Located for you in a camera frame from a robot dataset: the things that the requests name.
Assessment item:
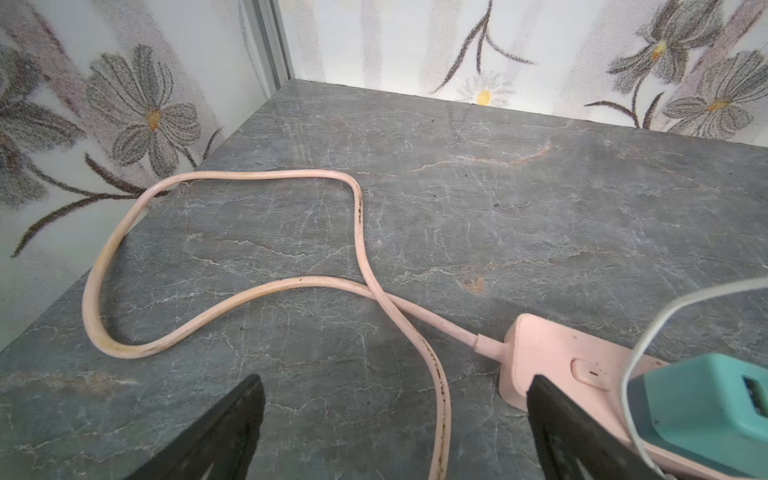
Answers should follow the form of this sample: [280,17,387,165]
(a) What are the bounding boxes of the pink power strip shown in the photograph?
[475,314,756,479]

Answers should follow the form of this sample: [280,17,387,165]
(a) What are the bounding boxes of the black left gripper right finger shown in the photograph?
[526,375,659,480]

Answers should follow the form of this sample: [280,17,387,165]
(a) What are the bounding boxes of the teal USB charger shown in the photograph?
[628,353,767,479]

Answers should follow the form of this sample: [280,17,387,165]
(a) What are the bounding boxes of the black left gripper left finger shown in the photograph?
[128,374,266,479]

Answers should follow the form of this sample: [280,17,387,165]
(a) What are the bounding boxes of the white USB cable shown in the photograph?
[619,275,768,475]

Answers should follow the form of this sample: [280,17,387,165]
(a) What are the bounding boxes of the pink power strip cable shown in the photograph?
[81,169,506,480]

